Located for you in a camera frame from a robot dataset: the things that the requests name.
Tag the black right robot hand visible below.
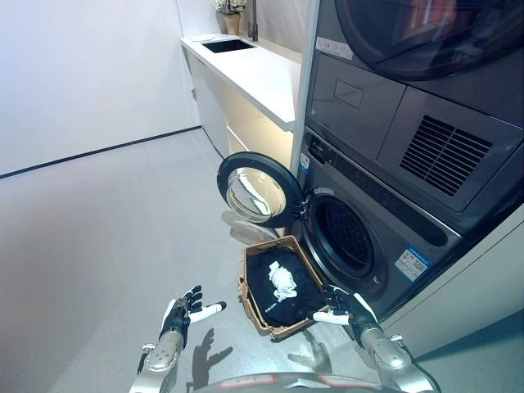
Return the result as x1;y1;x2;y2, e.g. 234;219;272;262
312;285;381;337

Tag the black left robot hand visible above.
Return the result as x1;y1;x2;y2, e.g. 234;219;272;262
160;285;228;337

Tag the woven wicker laundry basket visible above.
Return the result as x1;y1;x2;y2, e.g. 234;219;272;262
237;235;335;340

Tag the white cloth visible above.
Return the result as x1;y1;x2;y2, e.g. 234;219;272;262
268;261;298;302

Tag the grey front-load washing machine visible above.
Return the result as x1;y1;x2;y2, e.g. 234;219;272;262
295;124;464;319

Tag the round glass washing machine door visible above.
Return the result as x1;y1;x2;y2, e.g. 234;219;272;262
216;151;306;229

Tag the energy label sticker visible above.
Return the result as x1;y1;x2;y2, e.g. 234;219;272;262
394;245;433;282

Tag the black garment with white print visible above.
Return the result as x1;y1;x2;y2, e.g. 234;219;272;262
246;247;328;328

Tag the grey robot torso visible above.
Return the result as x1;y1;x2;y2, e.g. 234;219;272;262
204;371;386;393

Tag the grey stacked dryer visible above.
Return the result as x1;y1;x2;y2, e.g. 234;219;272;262
305;0;524;215

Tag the white vertical side panel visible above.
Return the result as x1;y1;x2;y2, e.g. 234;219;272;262
289;0;321;165

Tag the white counter cabinet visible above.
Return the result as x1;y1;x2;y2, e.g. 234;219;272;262
179;34;303;157

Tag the white label strip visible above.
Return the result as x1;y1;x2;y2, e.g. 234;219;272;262
317;38;355;59

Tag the black rectangular sink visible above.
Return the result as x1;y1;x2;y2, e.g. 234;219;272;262
200;38;259;55

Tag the beige plant pot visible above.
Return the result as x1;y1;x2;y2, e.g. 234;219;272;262
223;11;243;36

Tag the dark tall faucet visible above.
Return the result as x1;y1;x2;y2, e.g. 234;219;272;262
245;0;260;43

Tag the white flowering plant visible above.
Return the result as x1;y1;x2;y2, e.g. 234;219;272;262
213;0;242;16

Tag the white appliance enclosure panel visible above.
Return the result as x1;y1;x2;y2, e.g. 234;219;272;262
378;210;524;364

